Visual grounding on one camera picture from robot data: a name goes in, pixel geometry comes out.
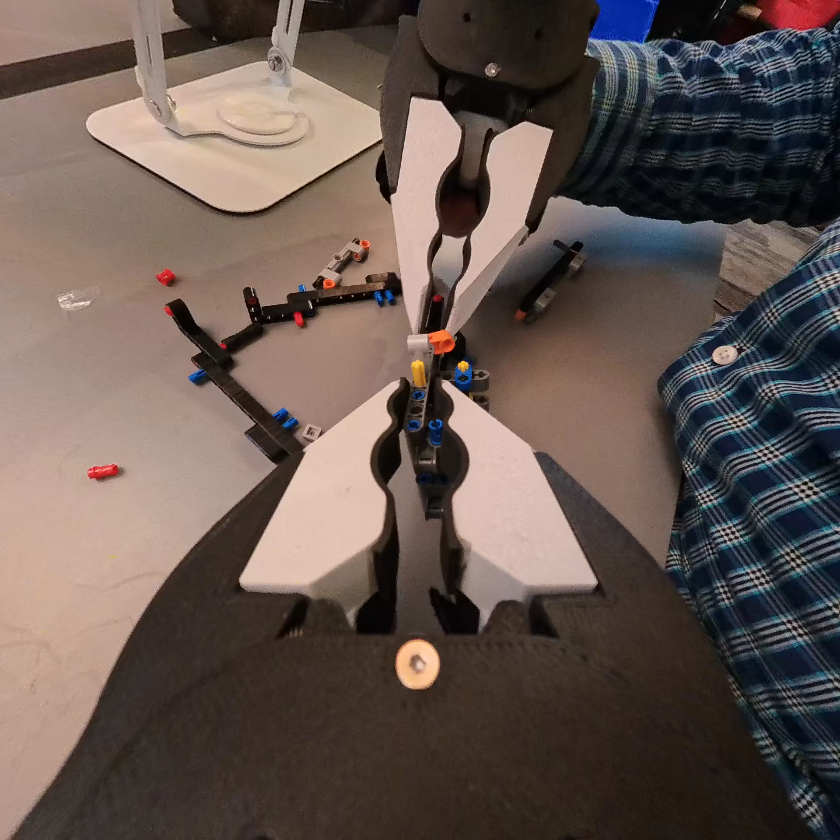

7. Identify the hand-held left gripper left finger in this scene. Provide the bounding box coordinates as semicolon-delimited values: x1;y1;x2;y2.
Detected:
238;378;406;599

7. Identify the grey lego connector assembly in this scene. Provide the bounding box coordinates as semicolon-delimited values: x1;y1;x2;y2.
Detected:
313;238;372;290

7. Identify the blue plastic bin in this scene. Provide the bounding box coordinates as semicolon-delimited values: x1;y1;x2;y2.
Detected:
591;0;660;40

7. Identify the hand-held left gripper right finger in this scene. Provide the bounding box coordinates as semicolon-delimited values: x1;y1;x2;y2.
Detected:
441;379;601;599

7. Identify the white book stand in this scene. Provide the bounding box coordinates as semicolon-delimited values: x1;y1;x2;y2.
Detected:
85;0;385;215

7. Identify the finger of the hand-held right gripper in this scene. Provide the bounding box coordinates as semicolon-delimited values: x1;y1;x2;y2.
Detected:
445;121;555;333
390;96;466;330

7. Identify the black lego side beam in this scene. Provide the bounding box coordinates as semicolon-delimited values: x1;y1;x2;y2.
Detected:
241;271;403;328
164;298;304;465

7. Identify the person's plaid shirt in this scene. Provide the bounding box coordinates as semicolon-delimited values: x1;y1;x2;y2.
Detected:
658;220;840;840

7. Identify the black lego gear rack assembly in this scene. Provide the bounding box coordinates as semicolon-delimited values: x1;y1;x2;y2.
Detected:
514;239;586;324

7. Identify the black lego chassis build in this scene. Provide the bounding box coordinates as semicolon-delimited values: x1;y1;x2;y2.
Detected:
397;292;492;522

